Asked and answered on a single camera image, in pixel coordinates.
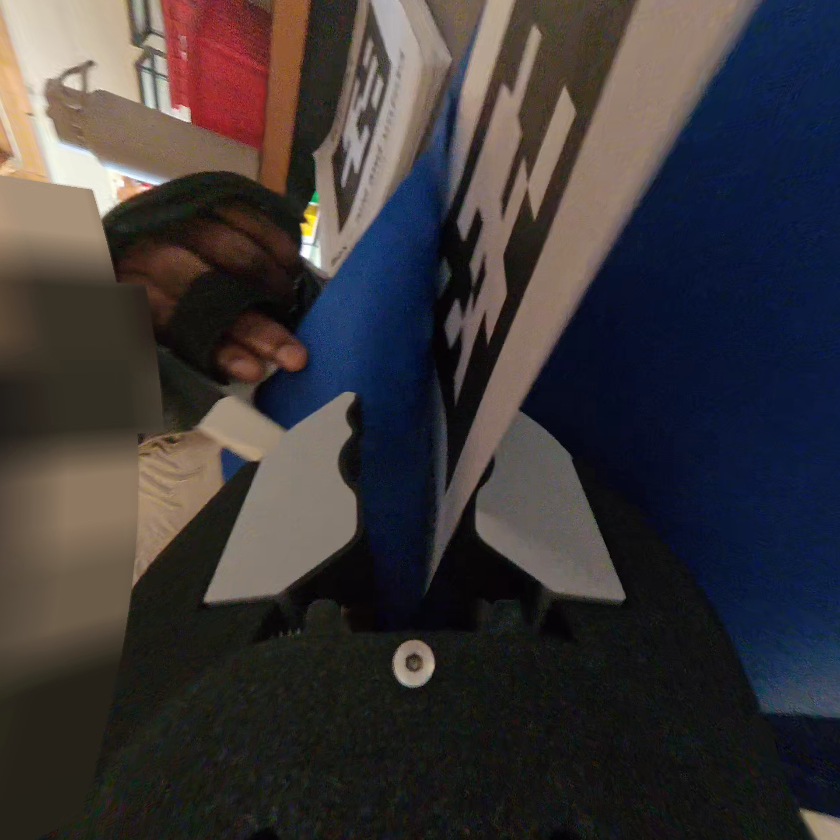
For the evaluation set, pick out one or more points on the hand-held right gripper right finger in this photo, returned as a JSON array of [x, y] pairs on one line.
[[548, 531]]

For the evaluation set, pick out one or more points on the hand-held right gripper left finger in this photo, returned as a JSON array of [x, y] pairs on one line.
[[289, 512]]

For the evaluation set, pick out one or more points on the white printed tag sheet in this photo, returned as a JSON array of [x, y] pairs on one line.
[[590, 197]]

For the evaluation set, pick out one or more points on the blue paper folder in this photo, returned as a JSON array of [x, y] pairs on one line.
[[689, 328]]

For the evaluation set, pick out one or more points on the person's left hand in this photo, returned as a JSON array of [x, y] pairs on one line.
[[197, 256]]

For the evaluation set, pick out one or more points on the person's pale clothing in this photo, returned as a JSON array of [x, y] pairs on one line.
[[174, 499]]

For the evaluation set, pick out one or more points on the red plastic basket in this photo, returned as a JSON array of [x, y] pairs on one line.
[[216, 65]]

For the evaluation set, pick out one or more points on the wooden post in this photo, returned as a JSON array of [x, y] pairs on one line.
[[282, 85]]

